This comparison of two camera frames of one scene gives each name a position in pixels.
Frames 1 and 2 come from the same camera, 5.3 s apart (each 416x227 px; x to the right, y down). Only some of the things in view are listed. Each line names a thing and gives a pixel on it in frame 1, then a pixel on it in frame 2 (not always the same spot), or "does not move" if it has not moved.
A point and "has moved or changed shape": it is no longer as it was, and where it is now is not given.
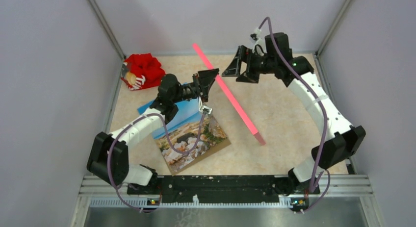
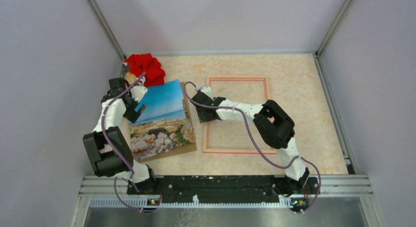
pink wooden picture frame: (232, 97) → (206, 151)
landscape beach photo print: (192, 133) has moved or changed shape
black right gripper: (234, 68) → (203, 117)
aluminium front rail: (330, 185) does not move
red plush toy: (141, 71) does not move
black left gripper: (205, 79) → (131, 115)
